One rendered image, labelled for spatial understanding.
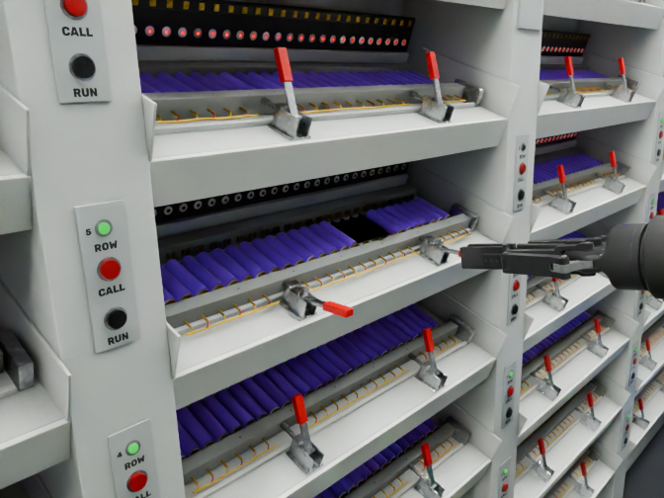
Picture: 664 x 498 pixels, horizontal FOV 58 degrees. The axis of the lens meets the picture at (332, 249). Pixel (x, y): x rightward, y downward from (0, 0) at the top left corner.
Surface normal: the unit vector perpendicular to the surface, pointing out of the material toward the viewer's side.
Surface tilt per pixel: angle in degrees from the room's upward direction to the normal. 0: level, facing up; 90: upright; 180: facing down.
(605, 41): 90
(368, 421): 20
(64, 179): 90
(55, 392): 90
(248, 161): 110
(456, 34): 90
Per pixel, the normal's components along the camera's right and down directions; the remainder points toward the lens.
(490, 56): -0.70, 0.21
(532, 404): 0.22, -0.85
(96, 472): 0.72, 0.16
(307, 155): 0.68, 0.49
